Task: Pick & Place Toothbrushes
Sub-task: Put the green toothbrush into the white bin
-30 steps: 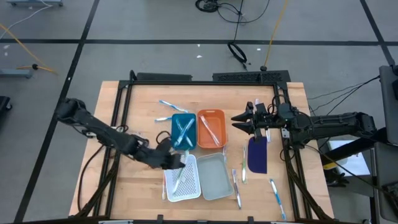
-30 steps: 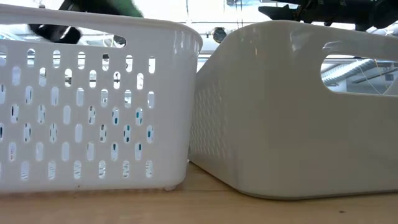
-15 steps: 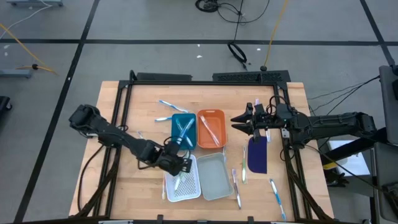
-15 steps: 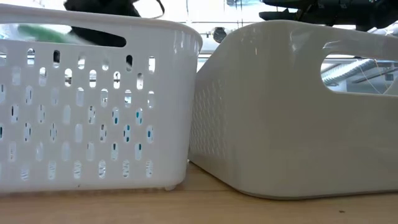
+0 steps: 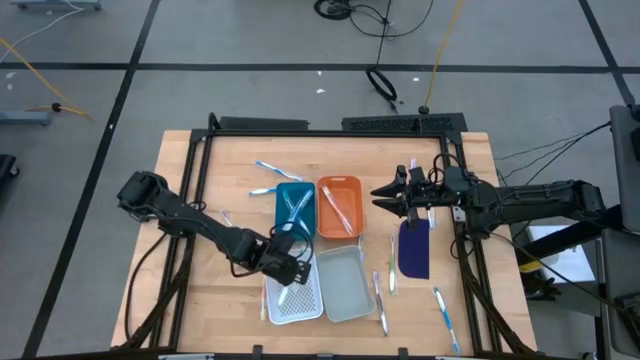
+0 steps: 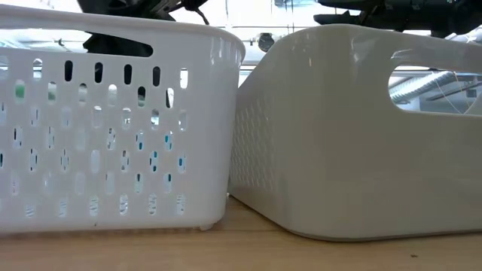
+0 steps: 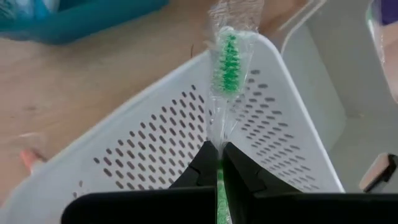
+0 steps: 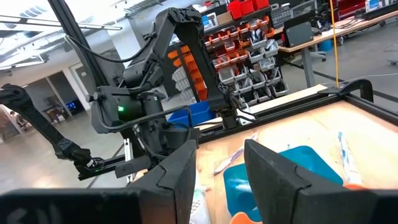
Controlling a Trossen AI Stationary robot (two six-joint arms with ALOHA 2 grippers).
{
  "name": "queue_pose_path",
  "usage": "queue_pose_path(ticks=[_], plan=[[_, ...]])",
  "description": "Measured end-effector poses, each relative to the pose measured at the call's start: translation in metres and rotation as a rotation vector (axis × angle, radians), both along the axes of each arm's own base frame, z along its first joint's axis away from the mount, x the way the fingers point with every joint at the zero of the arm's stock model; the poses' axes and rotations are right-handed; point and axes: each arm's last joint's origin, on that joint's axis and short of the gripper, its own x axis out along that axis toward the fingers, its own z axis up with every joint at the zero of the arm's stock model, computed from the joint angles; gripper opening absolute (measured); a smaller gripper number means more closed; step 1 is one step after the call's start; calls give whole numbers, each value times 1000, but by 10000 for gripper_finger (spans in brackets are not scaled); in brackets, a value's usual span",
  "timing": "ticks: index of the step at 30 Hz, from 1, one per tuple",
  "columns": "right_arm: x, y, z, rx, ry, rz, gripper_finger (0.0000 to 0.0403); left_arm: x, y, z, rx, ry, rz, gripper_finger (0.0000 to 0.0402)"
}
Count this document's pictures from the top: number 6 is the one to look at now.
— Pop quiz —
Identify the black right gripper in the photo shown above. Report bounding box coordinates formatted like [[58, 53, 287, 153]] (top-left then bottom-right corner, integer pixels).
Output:
[[313, 0, 482, 38]]

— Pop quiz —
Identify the white perforated plastic basket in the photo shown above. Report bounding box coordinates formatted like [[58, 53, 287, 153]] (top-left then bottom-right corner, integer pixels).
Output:
[[0, 3, 246, 236]]

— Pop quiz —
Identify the grey plastic basket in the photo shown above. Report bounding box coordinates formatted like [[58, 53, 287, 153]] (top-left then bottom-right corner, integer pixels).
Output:
[[227, 23, 482, 242]]

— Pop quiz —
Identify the round black fixture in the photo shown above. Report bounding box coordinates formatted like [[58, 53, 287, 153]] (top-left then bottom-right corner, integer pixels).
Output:
[[258, 32, 278, 53]]

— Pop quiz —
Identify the silver ventilation duct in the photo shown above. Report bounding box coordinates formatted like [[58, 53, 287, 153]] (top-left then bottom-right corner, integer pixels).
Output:
[[389, 70, 482, 114]]

